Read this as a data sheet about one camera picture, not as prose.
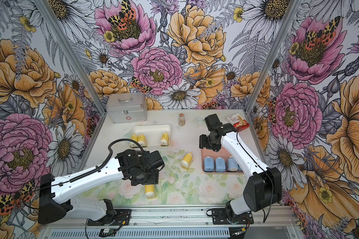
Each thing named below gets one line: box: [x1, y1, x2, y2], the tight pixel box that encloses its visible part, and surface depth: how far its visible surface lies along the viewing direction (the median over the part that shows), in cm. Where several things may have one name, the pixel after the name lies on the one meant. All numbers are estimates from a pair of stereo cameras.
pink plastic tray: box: [200, 143, 245, 175], surface depth 87 cm
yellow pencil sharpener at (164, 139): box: [160, 131, 170, 147], surface depth 98 cm
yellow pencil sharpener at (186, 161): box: [180, 151, 193, 171], surface depth 89 cm
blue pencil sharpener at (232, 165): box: [227, 155, 239, 172], surface depth 86 cm
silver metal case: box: [106, 92, 148, 124], surface depth 111 cm
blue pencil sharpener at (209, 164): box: [203, 156, 214, 173], surface depth 87 cm
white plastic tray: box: [131, 123, 172, 147], surface depth 105 cm
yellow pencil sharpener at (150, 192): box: [144, 184, 157, 200], surface depth 77 cm
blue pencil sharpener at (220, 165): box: [214, 156, 226, 173], surface depth 87 cm
